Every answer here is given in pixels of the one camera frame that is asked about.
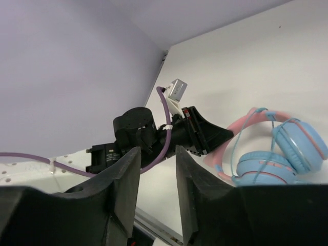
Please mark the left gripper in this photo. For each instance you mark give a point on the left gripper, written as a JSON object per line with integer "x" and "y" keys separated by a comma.
{"x": 196, "y": 134}

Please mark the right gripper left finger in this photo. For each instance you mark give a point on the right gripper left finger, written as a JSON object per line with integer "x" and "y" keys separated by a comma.
{"x": 98, "y": 211}

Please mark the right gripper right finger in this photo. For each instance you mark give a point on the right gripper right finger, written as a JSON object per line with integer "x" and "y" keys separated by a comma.
{"x": 215, "y": 213}

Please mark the blue pink cat-ear headphones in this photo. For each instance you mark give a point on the blue pink cat-ear headphones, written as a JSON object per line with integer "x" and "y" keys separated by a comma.
{"x": 296, "y": 149}

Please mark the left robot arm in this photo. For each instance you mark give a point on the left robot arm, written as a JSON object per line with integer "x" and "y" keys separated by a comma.
{"x": 135, "y": 128}

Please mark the aluminium rail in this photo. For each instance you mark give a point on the aluminium rail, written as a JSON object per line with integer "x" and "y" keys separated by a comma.
{"x": 157, "y": 200}

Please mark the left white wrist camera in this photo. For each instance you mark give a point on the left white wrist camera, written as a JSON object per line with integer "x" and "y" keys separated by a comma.
{"x": 173, "y": 94}

